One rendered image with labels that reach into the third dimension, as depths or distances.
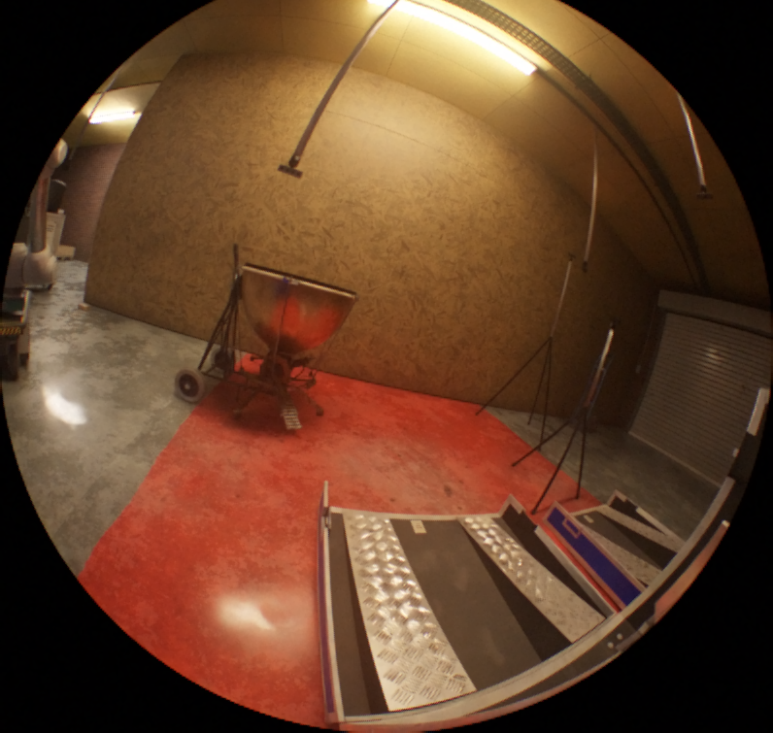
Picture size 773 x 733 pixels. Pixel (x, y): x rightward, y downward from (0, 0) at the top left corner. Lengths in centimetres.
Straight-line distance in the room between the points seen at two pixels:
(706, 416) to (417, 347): 542
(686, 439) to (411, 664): 582
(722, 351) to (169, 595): 669
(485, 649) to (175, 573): 87
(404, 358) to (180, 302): 229
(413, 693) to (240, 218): 289
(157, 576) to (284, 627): 36
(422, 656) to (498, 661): 30
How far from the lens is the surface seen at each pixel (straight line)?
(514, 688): 78
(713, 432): 606
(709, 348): 626
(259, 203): 263
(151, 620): 87
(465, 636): 94
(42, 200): 161
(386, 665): 70
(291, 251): 248
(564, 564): 122
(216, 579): 89
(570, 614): 103
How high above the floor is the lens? 80
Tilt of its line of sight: 9 degrees down
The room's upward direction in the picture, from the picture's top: 17 degrees clockwise
